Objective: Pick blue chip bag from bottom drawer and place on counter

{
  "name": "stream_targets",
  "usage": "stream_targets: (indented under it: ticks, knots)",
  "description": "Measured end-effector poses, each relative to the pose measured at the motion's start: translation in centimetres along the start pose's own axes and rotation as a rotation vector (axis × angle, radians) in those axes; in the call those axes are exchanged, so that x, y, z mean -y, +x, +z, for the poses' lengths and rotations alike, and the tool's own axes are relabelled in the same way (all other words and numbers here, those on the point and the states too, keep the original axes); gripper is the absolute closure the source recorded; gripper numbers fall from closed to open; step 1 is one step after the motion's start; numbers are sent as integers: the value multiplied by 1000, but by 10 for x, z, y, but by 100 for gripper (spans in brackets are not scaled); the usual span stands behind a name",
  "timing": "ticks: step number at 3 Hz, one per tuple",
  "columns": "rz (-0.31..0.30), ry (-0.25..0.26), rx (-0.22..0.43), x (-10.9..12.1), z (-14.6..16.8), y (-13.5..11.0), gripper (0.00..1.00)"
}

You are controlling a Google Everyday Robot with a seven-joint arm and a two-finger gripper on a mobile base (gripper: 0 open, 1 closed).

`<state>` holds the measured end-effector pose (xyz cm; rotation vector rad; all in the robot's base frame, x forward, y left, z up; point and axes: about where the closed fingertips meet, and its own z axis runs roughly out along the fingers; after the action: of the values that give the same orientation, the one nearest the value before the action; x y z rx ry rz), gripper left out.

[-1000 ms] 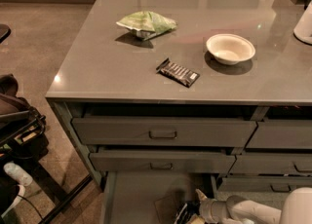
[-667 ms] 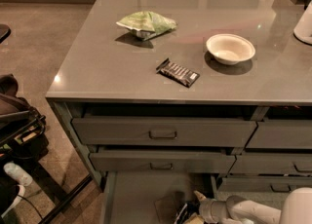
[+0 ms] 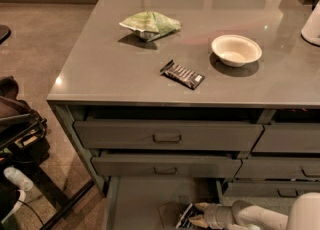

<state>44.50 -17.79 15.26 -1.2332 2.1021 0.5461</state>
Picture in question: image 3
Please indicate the top right drawer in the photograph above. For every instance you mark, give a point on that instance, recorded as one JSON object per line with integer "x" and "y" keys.
{"x": 291, "y": 131}

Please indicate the middle left drawer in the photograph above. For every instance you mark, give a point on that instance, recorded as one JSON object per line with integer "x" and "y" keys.
{"x": 165, "y": 165}

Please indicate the open bottom left drawer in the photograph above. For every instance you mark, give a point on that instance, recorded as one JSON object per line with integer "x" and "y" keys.
{"x": 154, "y": 203}

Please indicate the dark chocolate bar wrapper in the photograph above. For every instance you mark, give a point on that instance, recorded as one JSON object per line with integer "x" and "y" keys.
{"x": 182, "y": 75}

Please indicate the grey counter cabinet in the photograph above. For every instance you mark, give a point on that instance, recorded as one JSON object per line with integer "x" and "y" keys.
{"x": 113, "y": 74}

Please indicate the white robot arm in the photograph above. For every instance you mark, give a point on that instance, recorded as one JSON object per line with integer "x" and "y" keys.
{"x": 286, "y": 86}

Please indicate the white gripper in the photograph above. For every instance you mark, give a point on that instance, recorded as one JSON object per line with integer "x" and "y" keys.
{"x": 213, "y": 214}

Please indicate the top left drawer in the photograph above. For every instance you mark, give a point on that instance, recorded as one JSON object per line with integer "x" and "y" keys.
{"x": 159, "y": 134}

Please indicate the green chip bag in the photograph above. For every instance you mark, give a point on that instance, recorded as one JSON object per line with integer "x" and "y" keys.
{"x": 150, "y": 25}

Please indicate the middle right drawer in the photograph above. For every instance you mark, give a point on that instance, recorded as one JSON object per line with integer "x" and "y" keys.
{"x": 279, "y": 168}

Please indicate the dark round stool edge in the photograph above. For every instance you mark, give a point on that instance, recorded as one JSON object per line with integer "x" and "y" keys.
{"x": 5, "y": 32}

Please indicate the blue chip bag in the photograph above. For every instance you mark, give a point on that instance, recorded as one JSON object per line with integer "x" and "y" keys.
{"x": 183, "y": 220}

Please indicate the white paper bowl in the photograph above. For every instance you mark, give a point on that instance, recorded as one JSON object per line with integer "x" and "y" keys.
{"x": 235, "y": 50}

